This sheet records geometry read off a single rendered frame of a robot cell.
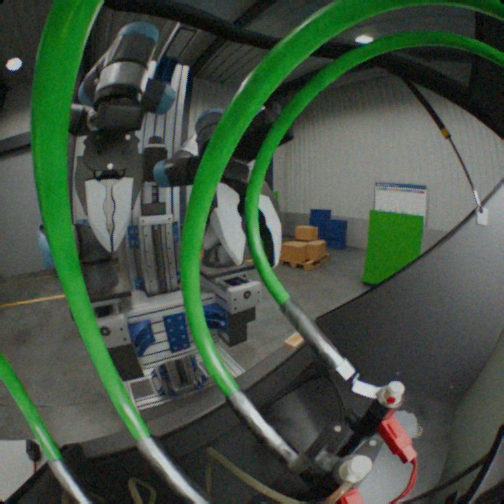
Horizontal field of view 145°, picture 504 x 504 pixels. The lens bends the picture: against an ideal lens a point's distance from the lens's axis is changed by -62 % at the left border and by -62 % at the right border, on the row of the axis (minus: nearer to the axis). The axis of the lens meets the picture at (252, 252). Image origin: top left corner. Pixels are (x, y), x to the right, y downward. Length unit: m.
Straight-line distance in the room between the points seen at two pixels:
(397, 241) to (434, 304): 2.99
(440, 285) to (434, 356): 0.18
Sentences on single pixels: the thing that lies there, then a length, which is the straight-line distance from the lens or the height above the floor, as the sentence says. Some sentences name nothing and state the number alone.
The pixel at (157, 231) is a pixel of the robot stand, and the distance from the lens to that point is 0.82.
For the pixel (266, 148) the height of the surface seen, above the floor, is 1.33.
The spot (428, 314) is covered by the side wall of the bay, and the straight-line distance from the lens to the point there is 0.50.
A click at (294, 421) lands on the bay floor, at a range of 0.52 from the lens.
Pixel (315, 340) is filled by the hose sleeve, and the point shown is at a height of 1.16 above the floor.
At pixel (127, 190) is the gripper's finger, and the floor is 1.30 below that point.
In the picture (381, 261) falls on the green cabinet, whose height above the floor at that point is 0.49.
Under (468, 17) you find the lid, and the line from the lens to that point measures 0.41.
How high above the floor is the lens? 1.28
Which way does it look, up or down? 13 degrees down
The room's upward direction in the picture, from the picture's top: straight up
